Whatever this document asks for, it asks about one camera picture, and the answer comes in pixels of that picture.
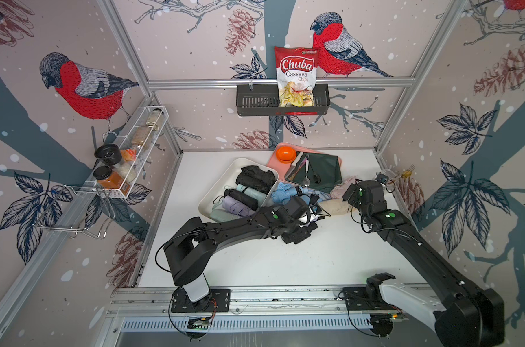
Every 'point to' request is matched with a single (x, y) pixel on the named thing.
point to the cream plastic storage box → (262, 178)
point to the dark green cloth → (323, 171)
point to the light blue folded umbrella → (283, 192)
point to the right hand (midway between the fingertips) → (356, 190)
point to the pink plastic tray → (300, 149)
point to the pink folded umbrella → (338, 191)
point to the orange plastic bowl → (286, 155)
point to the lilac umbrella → (236, 207)
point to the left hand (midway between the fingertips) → (307, 222)
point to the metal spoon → (306, 181)
